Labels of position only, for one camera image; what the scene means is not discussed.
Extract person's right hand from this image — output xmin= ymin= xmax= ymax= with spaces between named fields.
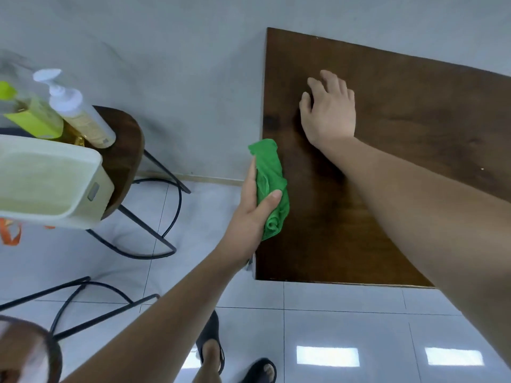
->
xmin=299 ymin=69 xmax=357 ymax=149

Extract person's left hand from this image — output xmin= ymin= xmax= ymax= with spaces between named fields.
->
xmin=217 ymin=157 xmax=283 ymax=271

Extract green cleaning cloth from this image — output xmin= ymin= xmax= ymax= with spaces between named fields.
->
xmin=248 ymin=139 xmax=290 ymax=242

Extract person's left forearm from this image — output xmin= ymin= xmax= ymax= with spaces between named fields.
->
xmin=60 ymin=248 xmax=256 ymax=383

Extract person's right forearm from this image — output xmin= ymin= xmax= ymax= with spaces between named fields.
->
xmin=318 ymin=135 xmax=511 ymax=370

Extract black slipper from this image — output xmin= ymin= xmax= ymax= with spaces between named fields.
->
xmin=195 ymin=310 xmax=226 ymax=383
xmin=243 ymin=357 xmax=278 ymax=383

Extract wooden stool black metal legs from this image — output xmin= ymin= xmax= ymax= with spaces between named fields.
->
xmin=85 ymin=106 xmax=192 ymax=261
xmin=0 ymin=276 xmax=161 ymax=383

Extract person's left foot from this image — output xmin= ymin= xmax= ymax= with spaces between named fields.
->
xmin=201 ymin=341 xmax=222 ymax=383

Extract amber transparent bottle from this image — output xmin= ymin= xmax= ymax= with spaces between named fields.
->
xmin=62 ymin=126 xmax=87 ymax=148

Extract cream bottle white pump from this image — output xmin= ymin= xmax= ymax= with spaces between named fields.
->
xmin=32 ymin=68 xmax=117 ymax=149

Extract white plastic water basin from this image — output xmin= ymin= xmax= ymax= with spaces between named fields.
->
xmin=0 ymin=134 xmax=116 ymax=230

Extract yellow-green plastic bottle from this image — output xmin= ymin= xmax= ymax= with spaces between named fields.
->
xmin=0 ymin=81 xmax=65 ymax=140

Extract orange plastic bag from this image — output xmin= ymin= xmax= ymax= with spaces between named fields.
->
xmin=0 ymin=218 xmax=23 ymax=247

